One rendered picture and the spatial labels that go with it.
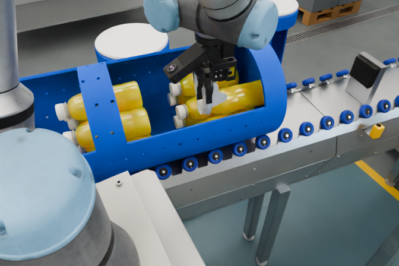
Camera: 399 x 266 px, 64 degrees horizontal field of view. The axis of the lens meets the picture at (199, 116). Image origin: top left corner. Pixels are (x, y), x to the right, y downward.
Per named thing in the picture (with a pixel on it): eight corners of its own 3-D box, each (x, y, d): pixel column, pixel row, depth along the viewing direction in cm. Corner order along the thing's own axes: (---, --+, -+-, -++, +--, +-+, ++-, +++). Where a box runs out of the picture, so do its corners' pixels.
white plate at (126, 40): (181, 41, 122) (182, 43, 123) (142, 16, 138) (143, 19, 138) (117, 66, 108) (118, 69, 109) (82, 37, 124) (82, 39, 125)
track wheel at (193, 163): (196, 153, 86) (194, 152, 88) (180, 158, 85) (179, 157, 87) (200, 169, 86) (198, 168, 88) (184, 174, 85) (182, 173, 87)
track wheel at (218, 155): (222, 146, 88) (219, 145, 90) (206, 150, 87) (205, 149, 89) (225, 161, 88) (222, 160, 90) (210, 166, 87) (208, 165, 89)
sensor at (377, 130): (380, 138, 103) (385, 126, 100) (373, 140, 102) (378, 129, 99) (363, 122, 108) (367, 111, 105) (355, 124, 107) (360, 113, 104)
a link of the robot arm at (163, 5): (186, -2, 47) (230, -22, 53) (135, -16, 52) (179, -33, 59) (189, 47, 52) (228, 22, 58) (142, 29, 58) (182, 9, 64)
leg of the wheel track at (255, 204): (255, 239, 171) (274, 163, 130) (246, 243, 170) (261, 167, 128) (250, 230, 176) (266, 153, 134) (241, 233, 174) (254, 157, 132)
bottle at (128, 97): (135, 74, 78) (58, 90, 74) (142, 94, 74) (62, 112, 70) (137, 93, 84) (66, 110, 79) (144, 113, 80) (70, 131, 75)
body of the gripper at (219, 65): (236, 82, 75) (240, 35, 67) (201, 90, 73) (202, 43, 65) (222, 66, 81) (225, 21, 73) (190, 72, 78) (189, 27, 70)
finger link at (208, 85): (214, 105, 75) (212, 70, 70) (208, 107, 74) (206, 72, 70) (207, 97, 79) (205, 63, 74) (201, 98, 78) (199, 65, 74)
